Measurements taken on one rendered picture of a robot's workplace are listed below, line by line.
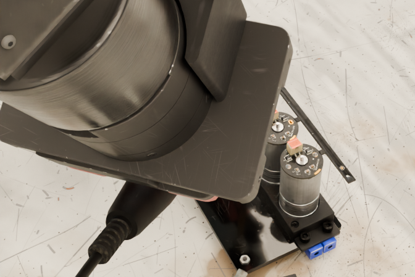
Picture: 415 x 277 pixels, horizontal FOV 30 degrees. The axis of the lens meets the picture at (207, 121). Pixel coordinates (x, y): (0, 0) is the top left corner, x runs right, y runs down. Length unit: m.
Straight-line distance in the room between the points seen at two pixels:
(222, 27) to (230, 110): 0.04
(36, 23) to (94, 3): 0.03
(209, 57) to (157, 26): 0.04
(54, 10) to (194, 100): 0.11
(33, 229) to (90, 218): 0.04
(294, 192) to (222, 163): 0.19
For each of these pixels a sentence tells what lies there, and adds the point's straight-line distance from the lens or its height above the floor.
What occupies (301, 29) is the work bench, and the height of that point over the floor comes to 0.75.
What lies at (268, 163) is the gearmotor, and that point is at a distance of 0.48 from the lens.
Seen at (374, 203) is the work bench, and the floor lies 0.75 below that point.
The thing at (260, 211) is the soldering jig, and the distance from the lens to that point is 0.49.
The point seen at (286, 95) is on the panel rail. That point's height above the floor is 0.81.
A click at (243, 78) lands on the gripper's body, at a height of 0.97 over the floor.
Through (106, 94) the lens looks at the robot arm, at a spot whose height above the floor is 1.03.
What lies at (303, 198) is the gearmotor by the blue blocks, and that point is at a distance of 0.46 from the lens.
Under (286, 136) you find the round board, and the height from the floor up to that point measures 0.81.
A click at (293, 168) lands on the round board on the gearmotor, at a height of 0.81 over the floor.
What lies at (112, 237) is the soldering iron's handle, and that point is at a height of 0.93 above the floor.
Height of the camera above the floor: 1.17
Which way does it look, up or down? 50 degrees down
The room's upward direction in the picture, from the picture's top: 4 degrees counter-clockwise
